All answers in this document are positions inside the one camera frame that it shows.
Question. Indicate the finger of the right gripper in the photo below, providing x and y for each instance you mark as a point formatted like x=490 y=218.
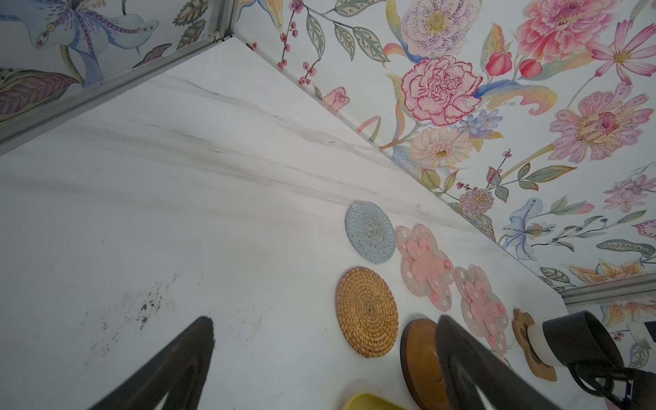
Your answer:
x=600 y=381

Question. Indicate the grey round coaster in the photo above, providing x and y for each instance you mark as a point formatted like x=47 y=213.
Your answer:
x=370 y=232

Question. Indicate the pink flower coaster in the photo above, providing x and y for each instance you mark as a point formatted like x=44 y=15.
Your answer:
x=425 y=269
x=483 y=311

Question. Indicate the brown wooden round coaster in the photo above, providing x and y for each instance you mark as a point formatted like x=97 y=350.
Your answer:
x=420 y=365

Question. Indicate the woven rattan round coaster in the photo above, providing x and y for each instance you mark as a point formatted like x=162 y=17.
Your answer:
x=367 y=312

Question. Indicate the pink flower coaster right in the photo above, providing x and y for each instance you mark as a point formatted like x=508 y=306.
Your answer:
x=483 y=311

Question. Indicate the black mug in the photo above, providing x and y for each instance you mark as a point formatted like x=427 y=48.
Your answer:
x=573 y=339

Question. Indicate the cork paw print coaster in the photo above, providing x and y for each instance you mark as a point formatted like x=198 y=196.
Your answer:
x=520 y=325

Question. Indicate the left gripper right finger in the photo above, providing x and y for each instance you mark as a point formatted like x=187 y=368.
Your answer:
x=473 y=375

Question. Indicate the yellow tray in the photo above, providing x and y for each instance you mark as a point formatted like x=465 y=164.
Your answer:
x=369 y=401

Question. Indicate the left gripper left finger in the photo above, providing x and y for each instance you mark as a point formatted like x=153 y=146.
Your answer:
x=172 y=379

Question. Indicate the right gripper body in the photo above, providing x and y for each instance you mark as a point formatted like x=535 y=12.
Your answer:
x=642 y=393

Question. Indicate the pink flower coaster left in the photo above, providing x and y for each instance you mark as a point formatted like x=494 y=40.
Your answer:
x=425 y=269

